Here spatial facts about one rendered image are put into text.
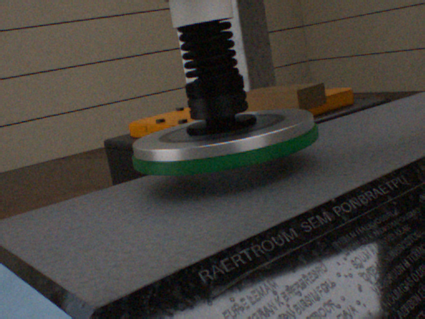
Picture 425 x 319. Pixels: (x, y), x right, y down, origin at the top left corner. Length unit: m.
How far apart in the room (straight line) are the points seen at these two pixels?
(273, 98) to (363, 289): 0.88
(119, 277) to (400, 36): 6.94
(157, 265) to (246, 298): 0.07
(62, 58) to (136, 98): 1.01
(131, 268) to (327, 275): 0.16
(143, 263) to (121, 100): 6.56
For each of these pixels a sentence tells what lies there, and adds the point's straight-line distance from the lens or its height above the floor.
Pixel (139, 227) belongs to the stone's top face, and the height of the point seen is 0.81.
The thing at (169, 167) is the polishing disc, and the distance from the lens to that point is 0.57.
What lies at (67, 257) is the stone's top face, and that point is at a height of 0.81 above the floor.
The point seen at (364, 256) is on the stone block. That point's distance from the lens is 0.50.
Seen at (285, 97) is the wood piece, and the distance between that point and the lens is 1.28.
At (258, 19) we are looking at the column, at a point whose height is 1.00.
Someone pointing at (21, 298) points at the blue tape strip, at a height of 0.79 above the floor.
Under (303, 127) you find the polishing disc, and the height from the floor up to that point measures 0.86.
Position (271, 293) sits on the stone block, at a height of 0.77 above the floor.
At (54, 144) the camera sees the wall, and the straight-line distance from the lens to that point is 6.71.
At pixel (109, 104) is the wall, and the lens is 6.92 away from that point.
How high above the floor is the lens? 0.96
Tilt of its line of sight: 11 degrees down
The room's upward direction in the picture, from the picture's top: 10 degrees counter-clockwise
